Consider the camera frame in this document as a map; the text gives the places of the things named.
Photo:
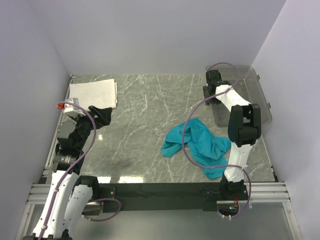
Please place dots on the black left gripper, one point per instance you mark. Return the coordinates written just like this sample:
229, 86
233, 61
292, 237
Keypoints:
94, 120

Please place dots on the folded white t shirt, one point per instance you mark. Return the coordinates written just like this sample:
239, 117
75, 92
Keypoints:
100, 94

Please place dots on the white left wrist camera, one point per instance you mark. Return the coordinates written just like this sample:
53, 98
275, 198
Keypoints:
71, 110

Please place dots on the teal t shirt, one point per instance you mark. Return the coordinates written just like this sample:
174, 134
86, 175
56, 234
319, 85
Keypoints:
205, 148

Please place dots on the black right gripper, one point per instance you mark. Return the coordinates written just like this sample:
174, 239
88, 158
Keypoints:
208, 92

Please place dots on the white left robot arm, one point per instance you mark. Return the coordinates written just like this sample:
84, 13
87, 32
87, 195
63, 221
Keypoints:
70, 191

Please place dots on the aluminium frame rail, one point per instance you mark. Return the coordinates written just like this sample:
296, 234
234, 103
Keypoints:
259, 192

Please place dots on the clear plastic bin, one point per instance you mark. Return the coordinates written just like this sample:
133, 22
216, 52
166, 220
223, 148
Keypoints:
249, 88

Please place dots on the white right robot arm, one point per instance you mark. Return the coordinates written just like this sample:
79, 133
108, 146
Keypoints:
244, 129

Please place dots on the black base crossbar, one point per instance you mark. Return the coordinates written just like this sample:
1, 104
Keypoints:
207, 203

